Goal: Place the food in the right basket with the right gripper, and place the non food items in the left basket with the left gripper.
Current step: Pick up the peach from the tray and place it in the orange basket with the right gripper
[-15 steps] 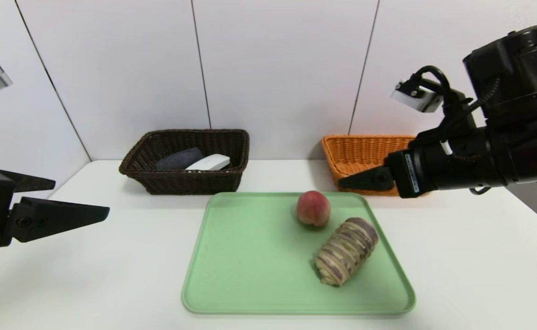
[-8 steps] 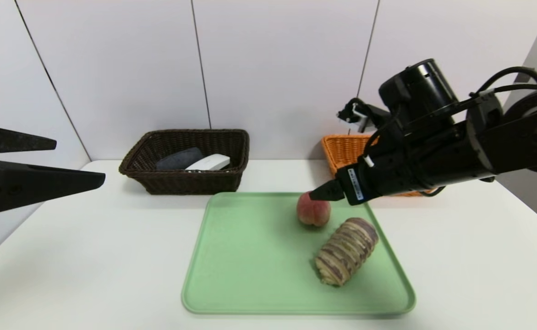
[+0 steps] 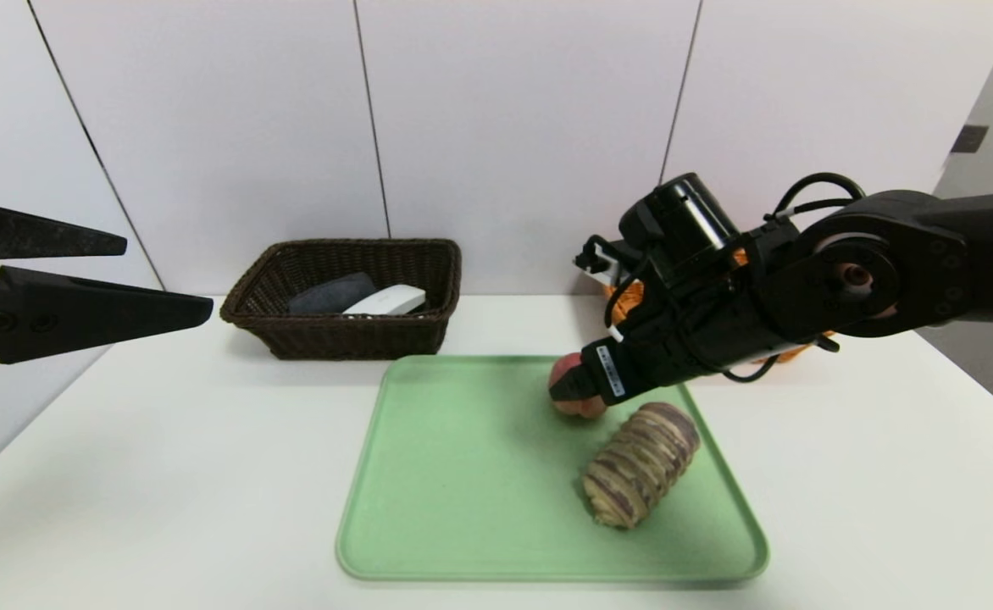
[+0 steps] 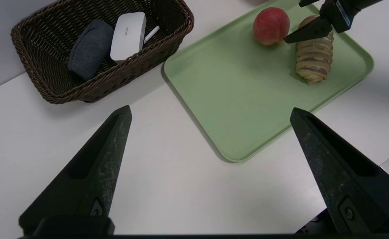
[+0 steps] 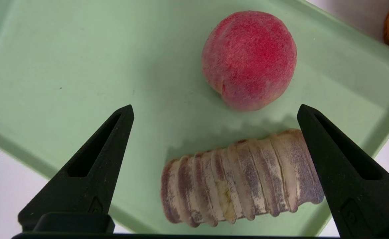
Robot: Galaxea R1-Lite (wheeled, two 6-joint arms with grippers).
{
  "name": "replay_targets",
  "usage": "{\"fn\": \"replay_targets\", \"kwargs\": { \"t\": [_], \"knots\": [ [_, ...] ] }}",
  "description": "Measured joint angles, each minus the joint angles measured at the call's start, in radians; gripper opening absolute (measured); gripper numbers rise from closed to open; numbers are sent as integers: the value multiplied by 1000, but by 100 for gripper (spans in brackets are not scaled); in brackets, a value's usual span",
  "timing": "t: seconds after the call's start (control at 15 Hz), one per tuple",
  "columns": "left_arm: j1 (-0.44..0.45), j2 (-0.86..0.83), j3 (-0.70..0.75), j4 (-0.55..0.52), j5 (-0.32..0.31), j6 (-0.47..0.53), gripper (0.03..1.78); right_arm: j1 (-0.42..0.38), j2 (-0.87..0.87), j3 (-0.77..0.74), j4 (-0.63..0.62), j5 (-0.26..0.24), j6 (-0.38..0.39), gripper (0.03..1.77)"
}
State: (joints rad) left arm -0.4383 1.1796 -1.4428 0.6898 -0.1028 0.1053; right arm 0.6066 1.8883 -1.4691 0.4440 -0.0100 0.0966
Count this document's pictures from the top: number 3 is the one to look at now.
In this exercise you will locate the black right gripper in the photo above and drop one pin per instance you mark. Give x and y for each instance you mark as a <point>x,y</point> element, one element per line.
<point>609,374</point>

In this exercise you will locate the pink peach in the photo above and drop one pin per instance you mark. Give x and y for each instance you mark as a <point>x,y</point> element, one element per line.
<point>581,410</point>

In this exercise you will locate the white whiteboard eraser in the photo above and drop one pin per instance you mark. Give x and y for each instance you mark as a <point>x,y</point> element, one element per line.
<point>386,301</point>

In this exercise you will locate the dark grey fabric pouch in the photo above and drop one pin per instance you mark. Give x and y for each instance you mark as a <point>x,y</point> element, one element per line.
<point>327,296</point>

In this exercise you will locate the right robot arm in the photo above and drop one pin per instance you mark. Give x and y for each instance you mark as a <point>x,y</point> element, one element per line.
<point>929,254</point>

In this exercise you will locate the orange wicker basket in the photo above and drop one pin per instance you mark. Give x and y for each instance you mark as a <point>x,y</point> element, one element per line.
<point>635,294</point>

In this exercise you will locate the dark brown wicker basket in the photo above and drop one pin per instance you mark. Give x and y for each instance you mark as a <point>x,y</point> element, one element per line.
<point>352,339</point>

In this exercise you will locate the striped purple bread roll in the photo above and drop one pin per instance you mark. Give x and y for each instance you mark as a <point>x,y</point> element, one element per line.
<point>640,466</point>

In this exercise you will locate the light green plastic tray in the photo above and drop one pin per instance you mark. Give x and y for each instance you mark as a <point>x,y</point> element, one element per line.
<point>463,491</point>

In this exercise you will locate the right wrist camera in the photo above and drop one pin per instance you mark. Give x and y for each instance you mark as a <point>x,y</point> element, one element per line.
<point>607,269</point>

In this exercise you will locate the black wall fixture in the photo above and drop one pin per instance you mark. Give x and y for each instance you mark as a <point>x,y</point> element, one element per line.
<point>971,138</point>

